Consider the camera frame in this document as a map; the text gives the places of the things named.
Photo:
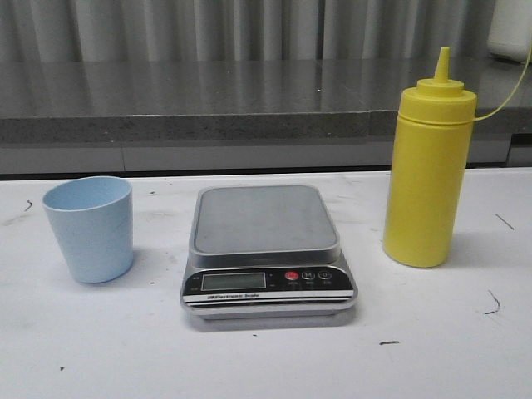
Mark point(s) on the yellow squeeze bottle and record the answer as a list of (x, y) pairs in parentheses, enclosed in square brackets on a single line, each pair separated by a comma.
[(435, 121)]

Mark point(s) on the light blue plastic cup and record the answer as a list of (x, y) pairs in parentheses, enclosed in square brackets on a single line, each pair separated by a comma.
[(92, 221)]

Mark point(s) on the silver digital kitchen scale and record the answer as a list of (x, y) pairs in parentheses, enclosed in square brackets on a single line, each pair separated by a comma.
[(265, 251)]

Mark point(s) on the grey stone countertop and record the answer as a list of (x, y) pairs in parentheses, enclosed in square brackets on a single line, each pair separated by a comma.
[(135, 102)]

